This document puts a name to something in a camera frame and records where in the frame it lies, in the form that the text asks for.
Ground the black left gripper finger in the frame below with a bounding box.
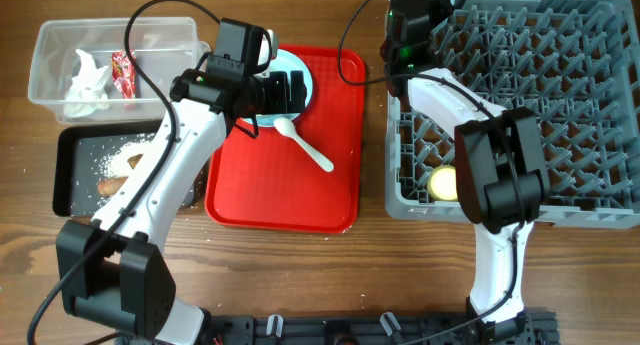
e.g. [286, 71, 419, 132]
[269, 71, 289, 114]
[289, 70, 306, 113]

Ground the white plastic spoon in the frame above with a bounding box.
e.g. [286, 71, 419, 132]
[274, 117, 334, 173]

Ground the red snack wrapper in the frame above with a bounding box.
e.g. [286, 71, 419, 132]
[111, 50, 136, 99]

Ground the brown food scrap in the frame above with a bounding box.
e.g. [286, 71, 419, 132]
[127, 154, 142, 169]

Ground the pile of white rice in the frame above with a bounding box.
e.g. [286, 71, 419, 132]
[94, 134, 151, 206]

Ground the white tissue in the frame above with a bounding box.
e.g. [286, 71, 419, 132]
[63, 49, 111, 118]

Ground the yellow plastic cup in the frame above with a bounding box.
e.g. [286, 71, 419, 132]
[427, 165, 458, 201]

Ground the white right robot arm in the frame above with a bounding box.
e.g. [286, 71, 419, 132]
[380, 0, 550, 326]

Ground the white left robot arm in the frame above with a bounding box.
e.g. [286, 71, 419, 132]
[56, 69, 313, 344]

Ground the grey dishwasher rack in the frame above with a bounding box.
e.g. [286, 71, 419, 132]
[385, 0, 639, 229]

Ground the light blue plate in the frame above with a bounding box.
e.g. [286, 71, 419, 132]
[242, 50, 314, 128]

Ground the red serving tray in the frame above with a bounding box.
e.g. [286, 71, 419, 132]
[204, 45, 366, 234]

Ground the clear plastic bin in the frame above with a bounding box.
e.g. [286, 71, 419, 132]
[28, 17, 210, 125]

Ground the black tray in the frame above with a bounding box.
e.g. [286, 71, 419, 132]
[52, 119, 201, 218]

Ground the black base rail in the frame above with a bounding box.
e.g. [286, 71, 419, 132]
[196, 311, 561, 345]

